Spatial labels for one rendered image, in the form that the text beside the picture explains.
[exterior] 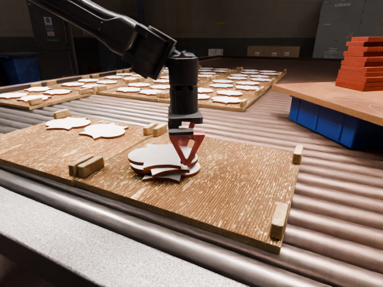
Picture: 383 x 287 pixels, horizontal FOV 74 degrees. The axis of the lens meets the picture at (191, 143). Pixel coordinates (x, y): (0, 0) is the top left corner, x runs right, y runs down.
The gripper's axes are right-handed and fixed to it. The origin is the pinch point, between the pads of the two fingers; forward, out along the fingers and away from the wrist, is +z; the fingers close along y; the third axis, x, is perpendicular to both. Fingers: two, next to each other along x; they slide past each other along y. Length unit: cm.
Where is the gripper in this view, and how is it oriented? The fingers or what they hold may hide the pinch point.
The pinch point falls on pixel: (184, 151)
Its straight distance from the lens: 55.4
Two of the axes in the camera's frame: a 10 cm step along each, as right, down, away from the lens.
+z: 0.1, 9.3, 3.8
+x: 10.0, -0.5, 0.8
